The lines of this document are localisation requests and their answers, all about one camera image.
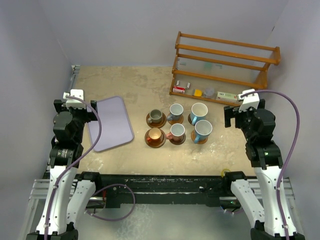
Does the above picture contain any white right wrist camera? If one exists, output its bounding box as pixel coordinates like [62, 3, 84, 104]
[237, 89, 260, 113]

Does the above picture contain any light blue mug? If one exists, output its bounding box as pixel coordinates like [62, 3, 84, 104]
[190, 102, 208, 126]

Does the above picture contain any green white box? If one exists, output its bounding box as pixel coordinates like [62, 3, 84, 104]
[216, 91, 238, 103]

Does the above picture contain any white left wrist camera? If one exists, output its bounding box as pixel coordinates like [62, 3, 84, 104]
[63, 89, 86, 109]

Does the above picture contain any large brown ringed coaster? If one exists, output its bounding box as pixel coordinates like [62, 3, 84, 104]
[145, 113, 167, 128]

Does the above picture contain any olive green cup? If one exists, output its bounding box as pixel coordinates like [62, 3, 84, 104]
[147, 109, 163, 124]

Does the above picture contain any dark walnut coaster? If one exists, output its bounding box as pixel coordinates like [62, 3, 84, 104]
[169, 134, 186, 145]

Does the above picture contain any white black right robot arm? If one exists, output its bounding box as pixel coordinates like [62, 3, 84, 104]
[222, 106, 305, 240]

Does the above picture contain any large brown grooved coaster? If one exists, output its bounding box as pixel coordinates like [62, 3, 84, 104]
[144, 128, 166, 148]

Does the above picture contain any red handled white cup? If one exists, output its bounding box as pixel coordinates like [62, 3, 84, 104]
[166, 123, 186, 142]

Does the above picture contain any clear plastic jar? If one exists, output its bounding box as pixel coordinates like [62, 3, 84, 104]
[202, 87, 215, 99]

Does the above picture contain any red white box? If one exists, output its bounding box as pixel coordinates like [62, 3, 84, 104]
[172, 85, 186, 94]

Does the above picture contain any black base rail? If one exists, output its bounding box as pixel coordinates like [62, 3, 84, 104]
[74, 171, 251, 208]

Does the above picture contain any large blue mug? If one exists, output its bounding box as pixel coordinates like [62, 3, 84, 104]
[194, 120, 213, 143]

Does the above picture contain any dark wood coaster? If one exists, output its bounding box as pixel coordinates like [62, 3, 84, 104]
[188, 114, 199, 126]

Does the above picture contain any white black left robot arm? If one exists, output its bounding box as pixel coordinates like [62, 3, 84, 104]
[25, 96, 103, 240]

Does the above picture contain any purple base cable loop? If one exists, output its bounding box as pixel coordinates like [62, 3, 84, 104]
[84, 183, 136, 222]

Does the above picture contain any wooden shelf rack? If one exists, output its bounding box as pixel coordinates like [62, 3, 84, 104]
[169, 32, 281, 106]

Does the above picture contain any yellow tape roll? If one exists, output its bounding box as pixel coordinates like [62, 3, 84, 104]
[221, 168, 231, 178]

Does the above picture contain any orange brown cup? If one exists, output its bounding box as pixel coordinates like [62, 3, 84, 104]
[146, 128, 162, 143]

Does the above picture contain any teal blue cup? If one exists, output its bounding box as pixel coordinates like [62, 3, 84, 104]
[166, 103, 184, 121]

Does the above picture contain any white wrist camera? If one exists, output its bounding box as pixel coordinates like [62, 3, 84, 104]
[63, 89, 86, 109]
[237, 89, 260, 113]

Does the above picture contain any light orange wood coaster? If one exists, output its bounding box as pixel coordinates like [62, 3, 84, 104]
[190, 130, 209, 145]

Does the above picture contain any lavender plastic tray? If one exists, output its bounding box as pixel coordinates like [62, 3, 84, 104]
[93, 96, 134, 152]

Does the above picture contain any yellow small container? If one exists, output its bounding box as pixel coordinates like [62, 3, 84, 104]
[194, 89, 202, 97]

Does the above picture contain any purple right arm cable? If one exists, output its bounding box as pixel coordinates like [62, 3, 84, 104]
[241, 89, 301, 240]

